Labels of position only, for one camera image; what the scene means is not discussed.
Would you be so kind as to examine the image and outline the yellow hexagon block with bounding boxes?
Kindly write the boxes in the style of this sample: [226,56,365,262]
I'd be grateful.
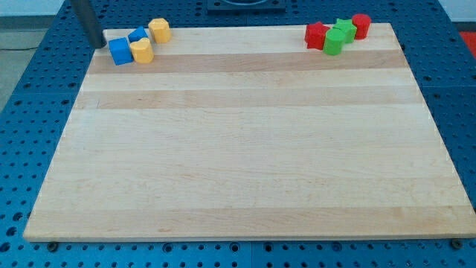
[148,18,172,44]

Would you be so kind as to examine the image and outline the wooden board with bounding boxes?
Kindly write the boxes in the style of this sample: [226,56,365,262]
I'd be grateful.
[24,23,475,242]

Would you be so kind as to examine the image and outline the red star block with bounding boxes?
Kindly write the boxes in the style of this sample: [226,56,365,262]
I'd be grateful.
[304,22,330,50]

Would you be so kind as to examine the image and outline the yellow heart block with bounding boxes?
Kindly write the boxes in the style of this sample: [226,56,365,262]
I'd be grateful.
[130,37,155,63]

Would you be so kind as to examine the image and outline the green cylinder block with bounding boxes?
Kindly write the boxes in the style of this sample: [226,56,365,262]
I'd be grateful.
[323,28,345,56]

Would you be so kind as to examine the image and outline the blue triangular block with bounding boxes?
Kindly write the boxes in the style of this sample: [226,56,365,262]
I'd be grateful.
[127,26,148,42]

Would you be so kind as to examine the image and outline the blue cube block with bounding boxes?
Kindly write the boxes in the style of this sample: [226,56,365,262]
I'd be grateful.
[108,37,133,66]

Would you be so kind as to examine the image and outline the green star block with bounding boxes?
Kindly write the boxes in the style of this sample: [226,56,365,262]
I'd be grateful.
[333,19,357,44]

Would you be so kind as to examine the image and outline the red cylinder block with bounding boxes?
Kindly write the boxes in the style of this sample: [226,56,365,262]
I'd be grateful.
[352,13,372,39]

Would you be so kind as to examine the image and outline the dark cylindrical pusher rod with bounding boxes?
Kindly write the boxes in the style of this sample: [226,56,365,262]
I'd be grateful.
[70,0,106,48]

